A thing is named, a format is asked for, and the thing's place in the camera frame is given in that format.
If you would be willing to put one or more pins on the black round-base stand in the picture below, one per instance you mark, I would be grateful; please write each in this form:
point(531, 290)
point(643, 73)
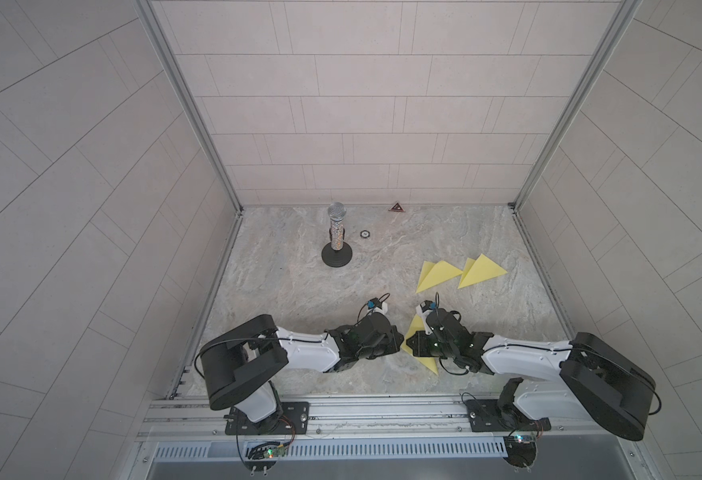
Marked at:
point(337, 253)

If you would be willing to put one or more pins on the yellow square paper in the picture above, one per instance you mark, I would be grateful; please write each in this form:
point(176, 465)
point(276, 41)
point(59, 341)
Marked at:
point(433, 274)

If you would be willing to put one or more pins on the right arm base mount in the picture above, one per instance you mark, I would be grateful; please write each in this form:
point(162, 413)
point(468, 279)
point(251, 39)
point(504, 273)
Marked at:
point(500, 414)

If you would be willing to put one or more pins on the metal corner profile right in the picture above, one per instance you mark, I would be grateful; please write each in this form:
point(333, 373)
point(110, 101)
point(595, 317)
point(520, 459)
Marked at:
point(614, 32)

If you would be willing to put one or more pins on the red triangular sticker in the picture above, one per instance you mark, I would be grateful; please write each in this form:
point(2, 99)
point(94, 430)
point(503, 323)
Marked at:
point(396, 207)

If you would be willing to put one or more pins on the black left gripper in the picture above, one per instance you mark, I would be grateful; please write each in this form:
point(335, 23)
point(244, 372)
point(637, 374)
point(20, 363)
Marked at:
point(391, 333)

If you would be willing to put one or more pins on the circuit board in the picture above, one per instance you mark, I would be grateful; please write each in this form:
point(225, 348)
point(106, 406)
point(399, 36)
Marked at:
point(521, 450)
point(262, 451)

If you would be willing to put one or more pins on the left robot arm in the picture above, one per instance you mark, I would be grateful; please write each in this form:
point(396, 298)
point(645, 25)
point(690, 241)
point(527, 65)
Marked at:
point(238, 366)

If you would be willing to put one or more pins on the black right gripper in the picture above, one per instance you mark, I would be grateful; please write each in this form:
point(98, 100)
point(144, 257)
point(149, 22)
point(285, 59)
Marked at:
point(418, 341)

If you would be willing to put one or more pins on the aluminium rail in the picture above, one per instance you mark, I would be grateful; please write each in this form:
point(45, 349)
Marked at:
point(329, 417)

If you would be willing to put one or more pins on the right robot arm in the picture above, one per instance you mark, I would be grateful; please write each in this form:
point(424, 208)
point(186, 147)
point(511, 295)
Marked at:
point(580, 379)

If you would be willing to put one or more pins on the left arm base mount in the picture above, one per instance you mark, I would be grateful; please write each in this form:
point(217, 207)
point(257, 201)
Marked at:
point(289, 418)

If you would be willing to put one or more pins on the right circuit board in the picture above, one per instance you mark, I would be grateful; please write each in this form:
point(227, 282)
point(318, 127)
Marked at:
point(521, 450)

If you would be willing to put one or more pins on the metal corner profile left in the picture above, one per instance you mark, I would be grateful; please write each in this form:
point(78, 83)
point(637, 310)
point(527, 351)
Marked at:
point(149, 19)

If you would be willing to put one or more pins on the metal corner profile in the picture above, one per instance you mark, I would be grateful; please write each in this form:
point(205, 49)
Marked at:
point(614, 32)
point(149, 19)

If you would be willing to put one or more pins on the left circuit board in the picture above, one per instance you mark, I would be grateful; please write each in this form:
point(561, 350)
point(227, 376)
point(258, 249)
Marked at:
point(262, 451)

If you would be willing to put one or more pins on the vent grille strip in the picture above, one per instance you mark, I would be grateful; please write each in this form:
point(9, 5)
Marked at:
point(337, 449)

